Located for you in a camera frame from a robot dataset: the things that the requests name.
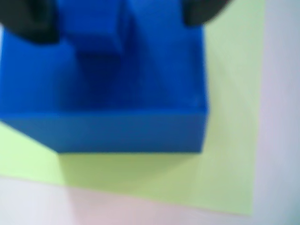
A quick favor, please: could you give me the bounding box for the green paper square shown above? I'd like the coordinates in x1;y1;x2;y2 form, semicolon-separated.
0;0;267;218

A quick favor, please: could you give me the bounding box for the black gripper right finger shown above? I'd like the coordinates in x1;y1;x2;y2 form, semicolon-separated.
181;0;225;26

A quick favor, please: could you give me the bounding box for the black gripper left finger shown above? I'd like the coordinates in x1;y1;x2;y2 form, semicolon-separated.
0;0;60;45

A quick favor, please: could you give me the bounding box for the extra large blue cube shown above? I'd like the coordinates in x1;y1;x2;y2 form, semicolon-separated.
0;0;210;155

